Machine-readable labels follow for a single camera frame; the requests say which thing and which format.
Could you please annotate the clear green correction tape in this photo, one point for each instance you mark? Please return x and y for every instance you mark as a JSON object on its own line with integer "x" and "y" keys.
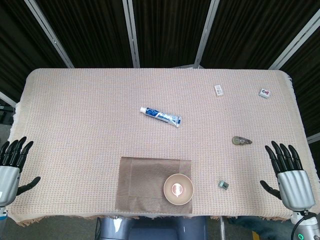
{"x": 240, "y": 140}

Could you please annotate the metal table leg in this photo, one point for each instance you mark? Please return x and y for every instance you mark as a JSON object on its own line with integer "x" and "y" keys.
{"x": 221, "y": 227}

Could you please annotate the beige woven tablecloth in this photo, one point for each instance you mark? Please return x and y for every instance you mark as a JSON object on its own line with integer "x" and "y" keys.
{"x": 75, "y": 112}

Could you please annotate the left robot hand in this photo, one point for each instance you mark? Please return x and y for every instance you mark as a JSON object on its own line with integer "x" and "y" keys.
{"x": 10, "y": 180}

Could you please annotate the white partition frame post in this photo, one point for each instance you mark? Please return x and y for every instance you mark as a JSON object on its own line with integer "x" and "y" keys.
{"x": 131, "y": 32}
{"x": 207, "y": 32}
{"x": 50, "y": 32}
{"x": 315, "y": 138}
{"x": 295, "y": 45}
{"x": 7, "y": 98}

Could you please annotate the brown woven placemat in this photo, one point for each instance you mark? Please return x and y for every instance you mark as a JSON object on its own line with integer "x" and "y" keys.
{"x": 140, "y": 182}

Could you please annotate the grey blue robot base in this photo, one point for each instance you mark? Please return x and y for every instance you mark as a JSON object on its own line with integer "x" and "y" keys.
{"x": 155, "y": 230}

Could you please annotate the small white box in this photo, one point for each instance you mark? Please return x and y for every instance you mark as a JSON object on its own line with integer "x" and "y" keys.
{"x": 219, "y": 90}

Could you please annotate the white mahjong tile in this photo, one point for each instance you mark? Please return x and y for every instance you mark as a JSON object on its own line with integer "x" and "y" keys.
{"x": 264, "y": 93}

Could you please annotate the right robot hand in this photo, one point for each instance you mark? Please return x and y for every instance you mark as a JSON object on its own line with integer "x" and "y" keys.
{"x": 295, "y": 187}

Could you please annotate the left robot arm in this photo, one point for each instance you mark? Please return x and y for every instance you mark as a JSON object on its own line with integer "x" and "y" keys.
{"x": 2, "y": 212}

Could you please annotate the blue white toothpaste tube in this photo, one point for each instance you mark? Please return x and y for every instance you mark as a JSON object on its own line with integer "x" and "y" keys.
{"x": 160, "y": 116}

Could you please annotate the light brown bowl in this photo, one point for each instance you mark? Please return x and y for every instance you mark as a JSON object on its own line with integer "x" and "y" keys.
{"x": 172, "y": 192}

